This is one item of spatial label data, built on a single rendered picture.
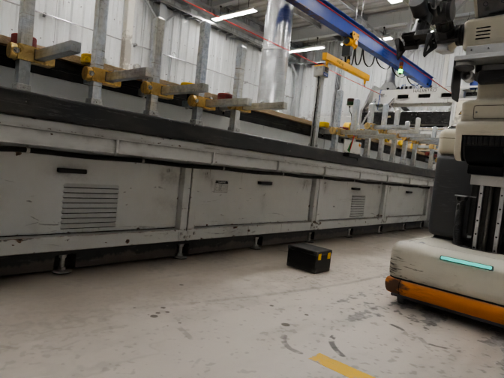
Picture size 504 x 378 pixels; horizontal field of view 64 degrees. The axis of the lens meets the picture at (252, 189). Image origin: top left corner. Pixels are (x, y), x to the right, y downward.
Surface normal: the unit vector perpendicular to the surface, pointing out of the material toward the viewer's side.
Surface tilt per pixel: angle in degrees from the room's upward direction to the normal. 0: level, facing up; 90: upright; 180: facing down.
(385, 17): 90
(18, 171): 91
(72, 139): 90
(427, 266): 90
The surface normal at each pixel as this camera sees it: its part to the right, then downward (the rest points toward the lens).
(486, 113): -0.68, 0.11
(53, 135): 0.74, 0.11
